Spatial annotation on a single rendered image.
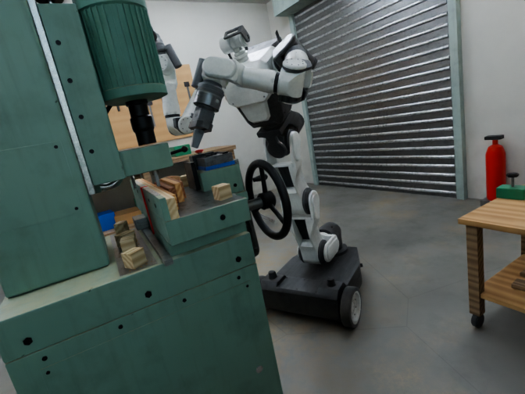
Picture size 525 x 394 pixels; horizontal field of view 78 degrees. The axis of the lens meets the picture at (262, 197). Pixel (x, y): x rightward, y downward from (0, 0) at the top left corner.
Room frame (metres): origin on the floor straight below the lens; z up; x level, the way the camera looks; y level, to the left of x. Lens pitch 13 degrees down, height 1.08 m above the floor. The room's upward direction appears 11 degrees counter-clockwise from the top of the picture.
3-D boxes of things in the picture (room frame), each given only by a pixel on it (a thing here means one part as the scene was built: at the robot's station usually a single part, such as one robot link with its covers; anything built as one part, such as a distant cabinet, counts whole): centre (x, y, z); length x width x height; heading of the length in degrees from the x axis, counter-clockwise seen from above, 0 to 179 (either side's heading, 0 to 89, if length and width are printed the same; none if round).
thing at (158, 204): (0.98, 0.35, 0.93); 0.60 x 0.02 x 0.06; 26
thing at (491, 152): (2.65, -2.00, 0.30); 0.19 x 0.18 x 0.60; 120
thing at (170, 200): (0.99, 0.34, 0.92); 0.60 x 0.02 x 0.05; 26
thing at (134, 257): (0.74, 0.33, 0.82); 0.04 x 0.04 x 0.04; 58
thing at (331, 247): (1.82, -0.27, 0.28); 0.21 x 0.20 x 0.13; 146
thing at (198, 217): (1.04, 0.22, 0.87); 0.61 x 0.30 x 0.06; 26
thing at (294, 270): (1.79, -0.25, 0.19); 0.64 x 0.52 x 0.33; 146
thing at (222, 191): (0.84, 0.10, 0.92); 0.04 x 0.04 x 0.04; 36
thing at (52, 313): (0.89, 0.40, 0.76); 0.57 x 0.45 x 0.09; 116
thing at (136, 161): (0.94, 0.31, 1.03); 0.14 x 0.07 x 0.09; 116
